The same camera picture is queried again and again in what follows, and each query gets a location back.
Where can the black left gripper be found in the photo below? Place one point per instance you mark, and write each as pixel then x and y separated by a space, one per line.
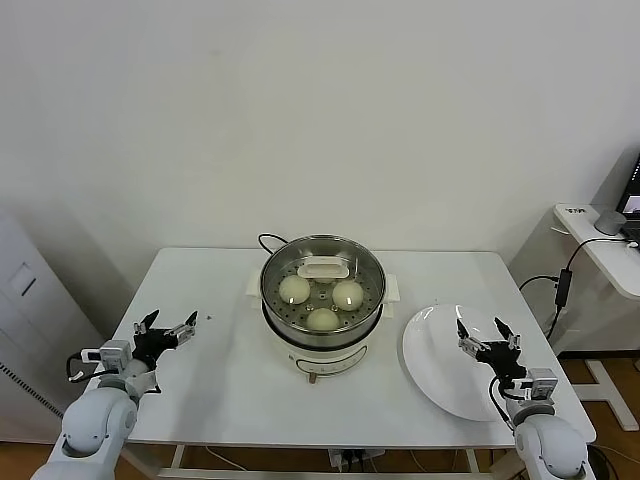
pixel 150 344

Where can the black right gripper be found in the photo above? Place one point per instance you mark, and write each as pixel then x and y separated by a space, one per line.
pixel 502 360

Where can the round glass pot lid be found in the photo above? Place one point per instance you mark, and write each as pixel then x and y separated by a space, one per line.
pixel 322 267

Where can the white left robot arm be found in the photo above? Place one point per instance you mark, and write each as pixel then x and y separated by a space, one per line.
pixel 95 430

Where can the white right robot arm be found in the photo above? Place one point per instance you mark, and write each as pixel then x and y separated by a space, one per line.
pixel 550 445

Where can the perforated steel steamer basket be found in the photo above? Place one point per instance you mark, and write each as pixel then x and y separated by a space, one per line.
pixel 300 336

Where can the large white round plate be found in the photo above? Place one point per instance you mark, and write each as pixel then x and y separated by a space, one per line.
pixel 450 385

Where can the grey metal cabinet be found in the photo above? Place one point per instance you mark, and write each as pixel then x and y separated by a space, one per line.
pixel 30 325

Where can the white side desk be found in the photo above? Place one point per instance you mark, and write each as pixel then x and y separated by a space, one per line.
pixel 575 225

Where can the cream electric cooking pot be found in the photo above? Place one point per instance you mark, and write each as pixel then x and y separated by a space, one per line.
pixel 325 357

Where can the grey round desk gadget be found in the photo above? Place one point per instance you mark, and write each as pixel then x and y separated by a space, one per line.
pixel 611 224

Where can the white rectangular table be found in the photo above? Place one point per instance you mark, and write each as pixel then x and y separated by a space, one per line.
pixel 310 415

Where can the white power strip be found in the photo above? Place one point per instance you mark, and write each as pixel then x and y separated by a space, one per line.
pixel 350 460

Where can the dark open laptop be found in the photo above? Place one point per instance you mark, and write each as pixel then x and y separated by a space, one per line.
pixel 631 200

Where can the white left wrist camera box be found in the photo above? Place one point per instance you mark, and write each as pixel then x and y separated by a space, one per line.
pixel 115 355

